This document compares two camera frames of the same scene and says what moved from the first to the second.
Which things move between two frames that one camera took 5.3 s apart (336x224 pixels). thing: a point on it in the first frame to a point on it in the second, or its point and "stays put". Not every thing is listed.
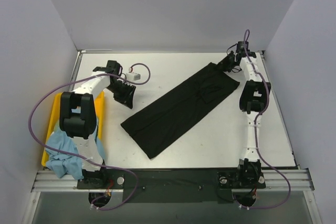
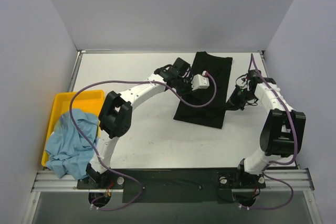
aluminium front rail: x=277 y=180 stays put
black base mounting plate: x=175 y=185 stays put
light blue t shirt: x=63 y=164 stays put
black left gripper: x=123 y=90 to x=185 y=87
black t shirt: x=155 y=129 to x=212 y=115
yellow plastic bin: x=54 y=118 stays put
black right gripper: x=227 y=61 to x=237 y=98
